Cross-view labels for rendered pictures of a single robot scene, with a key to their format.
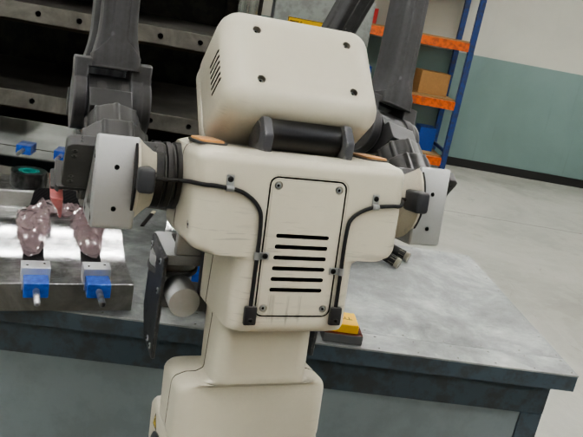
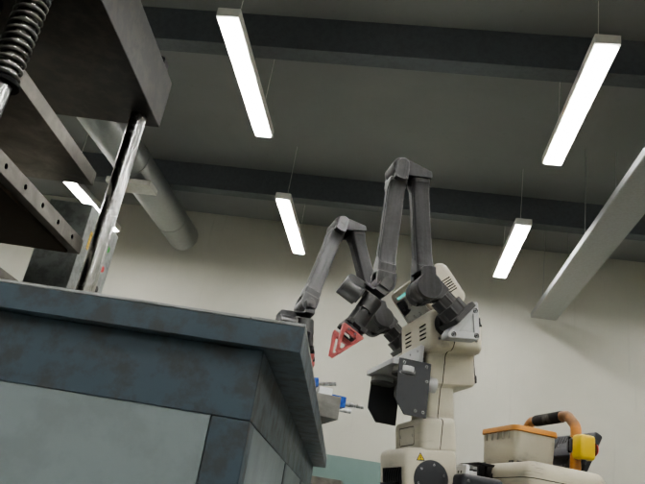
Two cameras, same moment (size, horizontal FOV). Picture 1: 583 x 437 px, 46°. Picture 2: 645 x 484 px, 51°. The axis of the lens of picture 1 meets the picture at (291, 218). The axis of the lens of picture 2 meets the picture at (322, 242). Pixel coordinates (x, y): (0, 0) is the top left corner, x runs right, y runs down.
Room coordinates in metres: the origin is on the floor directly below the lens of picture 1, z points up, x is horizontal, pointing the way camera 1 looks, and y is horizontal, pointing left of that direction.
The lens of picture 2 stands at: (0.84, 2.17, 0.57)
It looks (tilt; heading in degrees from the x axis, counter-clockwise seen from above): 22 degrees up; 282
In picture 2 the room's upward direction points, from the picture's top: 10 degrees clockwise
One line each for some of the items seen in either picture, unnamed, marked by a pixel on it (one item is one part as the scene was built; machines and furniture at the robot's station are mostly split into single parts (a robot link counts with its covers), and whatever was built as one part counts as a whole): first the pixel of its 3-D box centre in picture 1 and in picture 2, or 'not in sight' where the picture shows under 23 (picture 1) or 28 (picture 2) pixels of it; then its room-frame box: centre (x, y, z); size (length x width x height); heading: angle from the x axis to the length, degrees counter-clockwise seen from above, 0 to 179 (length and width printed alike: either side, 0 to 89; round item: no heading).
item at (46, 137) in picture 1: (64, 135); not in sight; (2.22, 0.80, 0.87); 0.50 x 0.27 x 0.17; 8
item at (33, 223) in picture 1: (59, 217); not in sight; (1.37, 0.49, 0.90); 0.26 x 0.18 x 0.08; 25
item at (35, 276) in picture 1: (36, 288); (339, 402); (1.10, 0.42, 0.85); 0.13 x 0.05 x 0.05; 25
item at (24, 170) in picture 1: (29, 177); not in sight; (1.51, 0.62, 0.93); 0.08 x 0.08 x 0.04
